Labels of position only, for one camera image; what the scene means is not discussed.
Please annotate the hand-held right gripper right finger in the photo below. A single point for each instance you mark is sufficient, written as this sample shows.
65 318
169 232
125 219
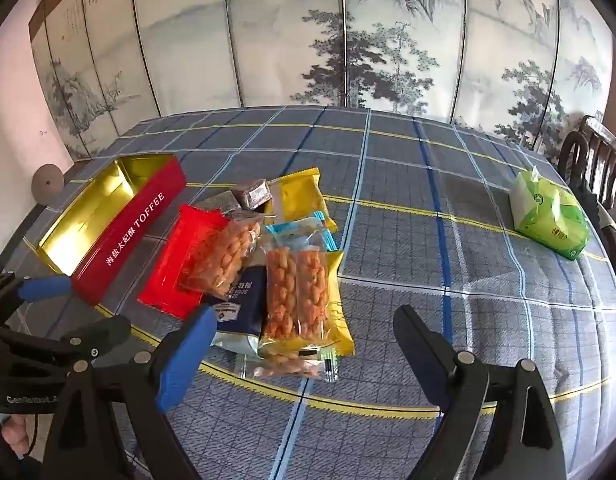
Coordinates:
418 345

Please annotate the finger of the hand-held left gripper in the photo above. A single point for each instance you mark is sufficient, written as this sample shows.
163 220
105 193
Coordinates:
107 332
45 288

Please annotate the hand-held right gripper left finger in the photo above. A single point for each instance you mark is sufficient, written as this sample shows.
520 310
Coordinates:
187 355

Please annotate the dark blue cracker packet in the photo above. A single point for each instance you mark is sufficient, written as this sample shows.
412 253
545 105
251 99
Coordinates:
237 295

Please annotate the yellow line-print packet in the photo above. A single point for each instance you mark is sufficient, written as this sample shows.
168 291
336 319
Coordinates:
300 195
343 320

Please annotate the red peanut packet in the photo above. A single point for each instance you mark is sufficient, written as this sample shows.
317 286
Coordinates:
162 270

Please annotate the red tin box gold inside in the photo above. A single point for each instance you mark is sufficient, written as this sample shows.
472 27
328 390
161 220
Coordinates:
132 225

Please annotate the teal snack packet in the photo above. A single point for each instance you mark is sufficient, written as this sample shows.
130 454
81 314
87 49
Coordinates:
329 235

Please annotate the brown cake red label wrapper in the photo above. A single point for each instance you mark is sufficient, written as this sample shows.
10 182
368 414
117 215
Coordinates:
215 205

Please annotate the brown cake clear wrapper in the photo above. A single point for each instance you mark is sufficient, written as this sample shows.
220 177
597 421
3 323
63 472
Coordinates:
254 194

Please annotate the person's left hand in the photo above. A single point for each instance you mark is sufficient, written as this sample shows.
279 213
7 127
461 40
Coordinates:
16 435

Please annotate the round grey disc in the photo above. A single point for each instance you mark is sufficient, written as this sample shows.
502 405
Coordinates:
47 180

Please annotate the blue plaid tablecloth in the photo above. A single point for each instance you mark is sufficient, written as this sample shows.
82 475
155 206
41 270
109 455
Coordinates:
438 210

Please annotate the green tissue pack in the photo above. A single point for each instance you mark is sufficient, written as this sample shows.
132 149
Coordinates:
548 215

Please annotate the painted folding screen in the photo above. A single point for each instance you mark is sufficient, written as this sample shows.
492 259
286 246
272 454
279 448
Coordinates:
288 35

